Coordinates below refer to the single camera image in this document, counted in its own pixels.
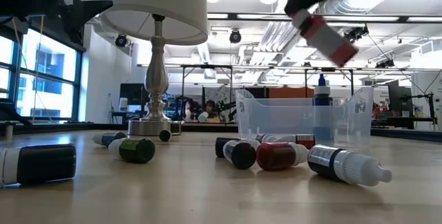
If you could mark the black background robot arm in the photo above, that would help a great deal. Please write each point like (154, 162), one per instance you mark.
(430, 110)

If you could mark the large window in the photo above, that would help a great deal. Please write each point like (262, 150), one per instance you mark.
(48, 61)

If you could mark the black food coloring bottle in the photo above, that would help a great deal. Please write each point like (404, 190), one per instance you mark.
(221, 147)
(241, 155)
(45, 163)
(165, 135)

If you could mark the black metal frame stand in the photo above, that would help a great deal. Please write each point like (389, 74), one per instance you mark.
(328, 69)
(207, 66)

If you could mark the black ceiling camera rig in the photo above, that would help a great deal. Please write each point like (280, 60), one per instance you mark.
(385, 64)
(355, 32)

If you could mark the green food coloring bottle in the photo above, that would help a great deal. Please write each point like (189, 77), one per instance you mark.
(136, 150)

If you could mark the clear plastic bin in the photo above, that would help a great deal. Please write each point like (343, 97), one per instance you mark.
(276, 120)

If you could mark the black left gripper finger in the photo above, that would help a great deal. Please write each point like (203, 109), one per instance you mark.
(84, 9)

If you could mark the black monitor on stand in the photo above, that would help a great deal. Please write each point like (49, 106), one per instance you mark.
(398, 96)

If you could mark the black computer monitor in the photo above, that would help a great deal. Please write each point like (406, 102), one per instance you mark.
(134, 94)

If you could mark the orange partition panel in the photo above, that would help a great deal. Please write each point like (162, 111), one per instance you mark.
(290, 92)

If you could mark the red food coloring bottle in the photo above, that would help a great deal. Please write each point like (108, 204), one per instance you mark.
(305, 140)
(276, 156)
(324, 39)

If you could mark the dark blue food coloring bottle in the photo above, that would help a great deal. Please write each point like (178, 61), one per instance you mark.
(328, 163)

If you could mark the person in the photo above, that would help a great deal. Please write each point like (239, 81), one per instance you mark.
(189, 111)
(210, 108)

